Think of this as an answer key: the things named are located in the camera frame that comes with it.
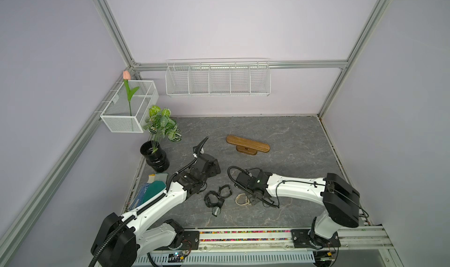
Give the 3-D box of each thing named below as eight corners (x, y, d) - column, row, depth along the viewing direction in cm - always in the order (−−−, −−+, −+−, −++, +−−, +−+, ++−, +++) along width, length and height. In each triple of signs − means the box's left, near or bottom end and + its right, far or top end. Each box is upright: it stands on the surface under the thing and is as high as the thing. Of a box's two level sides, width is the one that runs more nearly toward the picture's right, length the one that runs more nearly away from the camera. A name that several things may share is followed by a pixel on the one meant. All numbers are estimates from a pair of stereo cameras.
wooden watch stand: (225, 149, 106) (225, 140, 99) (228, 143, 109) (227, 134, 102) (266, 160, 101) (269, 151, 94) (268, 153, 104) (271, 145, 97)
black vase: (149, 172, 96) (136, 156, 83) (154, 157, 102) (143, 140, 89) (167, 172, 96) (157, 156, 83) (171, 157, 102) (162, 140, 89)
